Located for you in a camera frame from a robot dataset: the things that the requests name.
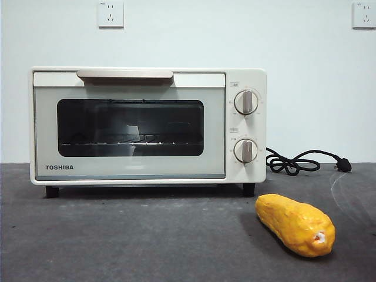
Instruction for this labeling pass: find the glass oven door with handle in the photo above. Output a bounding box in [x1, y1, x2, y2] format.
[33, 69, 226, 180]

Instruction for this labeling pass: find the cream Toshiba toaster oven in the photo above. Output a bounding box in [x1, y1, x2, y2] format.
[29, 66, 267, 198]

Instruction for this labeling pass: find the yellow corn cob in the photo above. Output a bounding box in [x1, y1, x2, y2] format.
[254, 193, 336, 258]

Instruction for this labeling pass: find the cream round oven knob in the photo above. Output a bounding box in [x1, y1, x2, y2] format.
[234, 138, 259, 163]
[234, 89, 260, 115]

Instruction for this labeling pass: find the metal wire oven rack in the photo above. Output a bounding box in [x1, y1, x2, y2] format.
[58, 133, 203, 147]

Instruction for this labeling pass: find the white wall socket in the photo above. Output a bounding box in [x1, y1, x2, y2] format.
[352, 1, 376, 30]
[98, 1, 125, 29]

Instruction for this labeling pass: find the black power cable with plug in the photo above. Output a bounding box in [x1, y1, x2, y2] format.
[266, 146, 353, 174]

